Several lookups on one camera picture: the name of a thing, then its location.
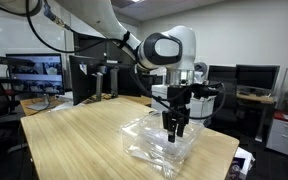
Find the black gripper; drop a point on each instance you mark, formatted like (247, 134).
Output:
(176, 115)

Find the clear plastic lid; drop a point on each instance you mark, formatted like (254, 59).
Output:
(149, 128)

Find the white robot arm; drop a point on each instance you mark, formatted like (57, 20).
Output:
(174, 50)

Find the clear plastic container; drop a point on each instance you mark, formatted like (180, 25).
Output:
(174, 156)

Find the clear plastic fork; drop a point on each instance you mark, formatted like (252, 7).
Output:
(157, 164)

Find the white storage box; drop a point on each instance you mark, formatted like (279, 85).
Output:
(198, 107)

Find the black office chair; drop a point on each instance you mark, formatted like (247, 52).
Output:
(226, 117)

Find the black monitor back right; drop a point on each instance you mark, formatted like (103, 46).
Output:
(125, 83)

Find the black monitor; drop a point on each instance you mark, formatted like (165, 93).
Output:
(83, 72)
(125, 83)

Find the dark monitor far desk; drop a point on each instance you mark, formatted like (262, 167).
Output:
(263, 77)

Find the white drawer cabinet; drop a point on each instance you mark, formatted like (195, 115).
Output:
(278, 134)

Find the black monitor back left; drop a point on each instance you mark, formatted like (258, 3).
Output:
(83, 72)

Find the lit computer monitor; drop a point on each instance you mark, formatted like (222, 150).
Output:
(45, 76)

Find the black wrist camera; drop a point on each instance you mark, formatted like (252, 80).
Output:
(204, 91)

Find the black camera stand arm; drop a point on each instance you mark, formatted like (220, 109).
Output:
(15, 62)

